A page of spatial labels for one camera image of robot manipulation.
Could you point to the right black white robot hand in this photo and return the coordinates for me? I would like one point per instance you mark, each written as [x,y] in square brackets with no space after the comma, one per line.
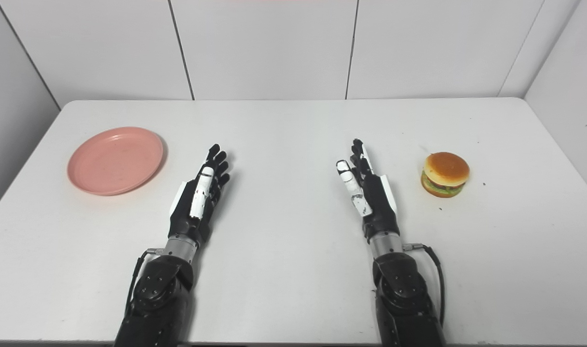
[375,197]

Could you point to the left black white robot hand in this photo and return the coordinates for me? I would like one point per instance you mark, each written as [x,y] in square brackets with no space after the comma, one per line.
[201,200]

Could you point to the toy hamburger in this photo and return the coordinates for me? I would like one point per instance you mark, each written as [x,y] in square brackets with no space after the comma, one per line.
[445,174]

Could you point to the pink round plate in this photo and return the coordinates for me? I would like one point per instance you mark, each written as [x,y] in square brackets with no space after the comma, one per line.
[115,160]

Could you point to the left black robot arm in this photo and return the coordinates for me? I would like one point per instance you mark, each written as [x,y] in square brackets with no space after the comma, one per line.
[163,294]

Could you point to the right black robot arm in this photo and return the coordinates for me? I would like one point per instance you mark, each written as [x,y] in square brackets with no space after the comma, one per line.
[404,294]

